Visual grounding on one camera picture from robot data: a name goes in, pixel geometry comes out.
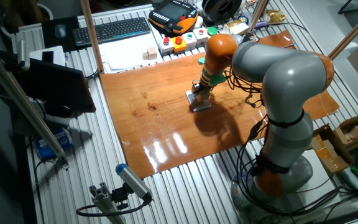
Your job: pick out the small wrist camera box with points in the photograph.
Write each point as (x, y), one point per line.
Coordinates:
(196, 86)

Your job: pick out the cardboard box with tape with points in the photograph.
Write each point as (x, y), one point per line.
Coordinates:
(328, 152)

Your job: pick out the yellowish small carton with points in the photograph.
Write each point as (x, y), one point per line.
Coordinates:
(237, 27)

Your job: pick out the aluminium profile camera post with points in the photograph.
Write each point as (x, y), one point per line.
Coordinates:
(106, 202)

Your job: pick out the yellow emergency stop box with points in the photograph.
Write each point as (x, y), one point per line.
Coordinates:
(179, 44)

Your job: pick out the long aluminium bar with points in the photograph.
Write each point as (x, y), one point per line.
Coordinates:
(26, 105)

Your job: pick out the green printed camera mount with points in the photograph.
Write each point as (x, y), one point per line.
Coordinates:
(217, 79)

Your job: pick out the blue and white package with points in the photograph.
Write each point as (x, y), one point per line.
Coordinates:
(50, 146)

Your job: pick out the white box with red button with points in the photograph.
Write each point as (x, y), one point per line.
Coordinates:
(201, 35)
(166, 46)

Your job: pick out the round green push button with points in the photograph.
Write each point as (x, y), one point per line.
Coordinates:
(212, 31)

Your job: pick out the black mouse pad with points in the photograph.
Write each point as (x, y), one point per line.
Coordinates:
(48, 40)

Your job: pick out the black computer keyboard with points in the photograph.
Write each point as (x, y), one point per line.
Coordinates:
(112, 30)

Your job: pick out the green plastic tab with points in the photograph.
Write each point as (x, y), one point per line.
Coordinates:
(201, 60)

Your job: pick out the open cardboard box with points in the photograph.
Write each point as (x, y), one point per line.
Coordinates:
(353, 130)

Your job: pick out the small wooden cube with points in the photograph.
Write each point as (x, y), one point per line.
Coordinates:
(145, 56)

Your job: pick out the silver depth camera blue cap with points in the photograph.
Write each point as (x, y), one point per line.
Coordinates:
(134, 181)

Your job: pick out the wooden frame pole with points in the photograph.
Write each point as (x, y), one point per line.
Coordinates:
(91, 34)
(258, 14)
(353, 31)

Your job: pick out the black filament spool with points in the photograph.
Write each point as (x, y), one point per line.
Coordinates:
(222, 9)

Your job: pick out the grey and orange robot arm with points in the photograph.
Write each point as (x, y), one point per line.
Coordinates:
(287, 81)

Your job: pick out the large wooden cube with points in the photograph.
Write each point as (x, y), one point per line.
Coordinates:
(152, 53)

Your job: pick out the white box with green button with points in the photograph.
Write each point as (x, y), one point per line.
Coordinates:
(190, 40)

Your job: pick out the grey computer mouse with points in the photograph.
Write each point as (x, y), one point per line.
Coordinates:
(60, 31)

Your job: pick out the white paper sheet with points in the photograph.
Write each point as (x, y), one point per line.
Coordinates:
(126, 53)

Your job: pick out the silver camera on bar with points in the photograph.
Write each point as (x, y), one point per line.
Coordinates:
(23, 54)

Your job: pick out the glossy wood-pattern mat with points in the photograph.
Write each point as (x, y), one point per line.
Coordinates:
(154, 124)

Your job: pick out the orange and black teach pendant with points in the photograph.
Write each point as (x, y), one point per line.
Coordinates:
(172, 15)

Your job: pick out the gold foil packet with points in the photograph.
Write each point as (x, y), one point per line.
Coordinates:
(275, 15)

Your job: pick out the small silver digital scale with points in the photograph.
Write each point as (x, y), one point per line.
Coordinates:
(201, 107)

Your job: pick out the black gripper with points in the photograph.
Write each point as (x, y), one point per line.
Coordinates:
(205, 88)

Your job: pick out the white plastic box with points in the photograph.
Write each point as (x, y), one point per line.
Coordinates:
(57, 54)

